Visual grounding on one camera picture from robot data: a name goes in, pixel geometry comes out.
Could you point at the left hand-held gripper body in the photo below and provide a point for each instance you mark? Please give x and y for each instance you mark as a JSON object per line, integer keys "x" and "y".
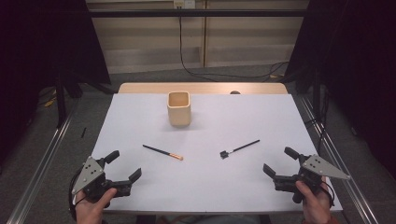
{"x": 91, "y": 182}

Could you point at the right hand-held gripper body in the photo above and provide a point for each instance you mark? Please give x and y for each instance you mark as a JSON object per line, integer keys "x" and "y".
{"x": 314, "y": 174}

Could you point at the black flat-headed brush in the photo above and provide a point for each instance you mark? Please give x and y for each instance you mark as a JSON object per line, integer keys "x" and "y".
{"x": 243, "y": 146}

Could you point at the cream square ceramic cup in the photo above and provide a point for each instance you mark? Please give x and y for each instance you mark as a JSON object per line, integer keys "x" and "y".
{"x": 179, "y": 115}

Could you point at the person's left hand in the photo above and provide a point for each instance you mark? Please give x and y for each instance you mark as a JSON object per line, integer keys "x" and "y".
{"x": 90, "y": 211}

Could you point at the person's right hand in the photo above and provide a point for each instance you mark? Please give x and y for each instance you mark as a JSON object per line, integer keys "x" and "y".
{"x": 316, "y": 205}

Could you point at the small black stick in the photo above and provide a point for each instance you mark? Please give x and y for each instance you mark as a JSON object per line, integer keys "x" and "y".
{"x": 83, "y": 132}

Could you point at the dark round table grommet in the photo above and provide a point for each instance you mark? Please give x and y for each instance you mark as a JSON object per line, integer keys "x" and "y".
{"x": 235, "y": 92}

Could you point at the light wooden table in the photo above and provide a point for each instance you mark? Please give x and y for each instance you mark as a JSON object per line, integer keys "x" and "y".
{"x": 202, "y": 88}

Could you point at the black curtain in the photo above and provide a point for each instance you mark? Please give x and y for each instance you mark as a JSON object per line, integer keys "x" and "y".
{"x": 358, "y": 62}
{"x": 37, "y": 56}

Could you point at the aluminium floor rail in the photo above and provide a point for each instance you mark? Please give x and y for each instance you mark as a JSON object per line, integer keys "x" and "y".
{"x": 40, "y": 168}
{"x": 339, "y": 161}

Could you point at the black horizontal frame bar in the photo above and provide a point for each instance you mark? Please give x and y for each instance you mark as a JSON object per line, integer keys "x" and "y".
{"x": 218, "y": 13}

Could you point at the white wall socket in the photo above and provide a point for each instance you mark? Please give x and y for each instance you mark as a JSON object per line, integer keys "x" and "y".
{"x": 184, "y": 3}

